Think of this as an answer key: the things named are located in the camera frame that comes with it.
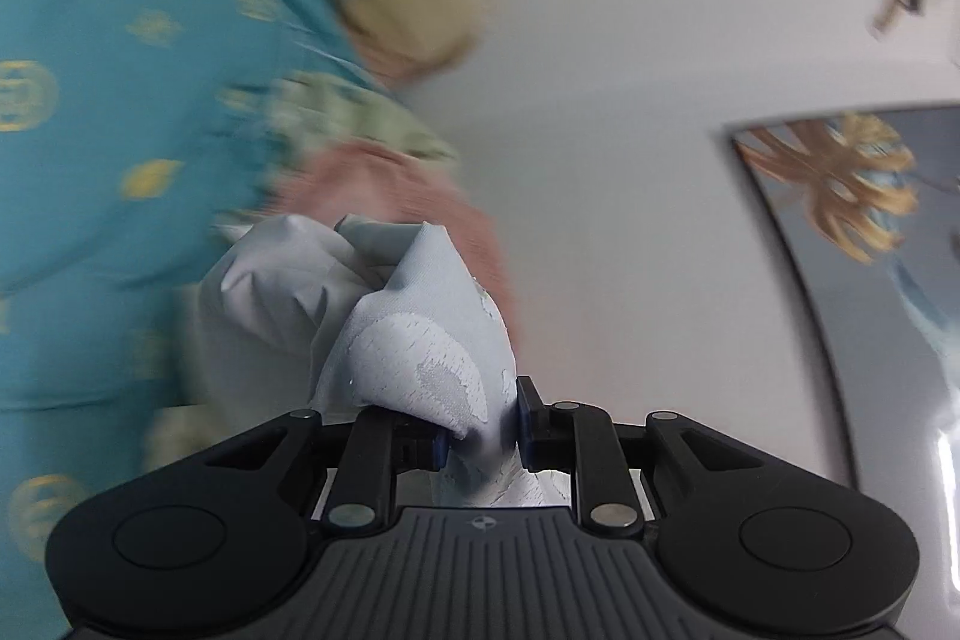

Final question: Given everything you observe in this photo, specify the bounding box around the teal patterned bed sheet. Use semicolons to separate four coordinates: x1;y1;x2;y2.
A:
0;0;421;640

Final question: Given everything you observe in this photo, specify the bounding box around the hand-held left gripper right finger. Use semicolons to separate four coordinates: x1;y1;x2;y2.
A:
516;376;758;532

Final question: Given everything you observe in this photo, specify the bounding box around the pink fleece blanket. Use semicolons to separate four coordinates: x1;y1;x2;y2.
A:
274;141;515;348

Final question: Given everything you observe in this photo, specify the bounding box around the white t-shirt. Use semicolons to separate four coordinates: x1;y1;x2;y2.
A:
180;212;578;510

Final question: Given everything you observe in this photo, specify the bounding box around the framed leaf wall picture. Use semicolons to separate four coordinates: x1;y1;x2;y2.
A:
721;104;960;592

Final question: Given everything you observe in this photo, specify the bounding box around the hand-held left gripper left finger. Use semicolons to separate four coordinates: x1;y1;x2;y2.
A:
199;409;451;528

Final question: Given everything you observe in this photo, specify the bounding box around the green cartoon fleece blanket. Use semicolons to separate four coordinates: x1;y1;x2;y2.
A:
217;70;460;236

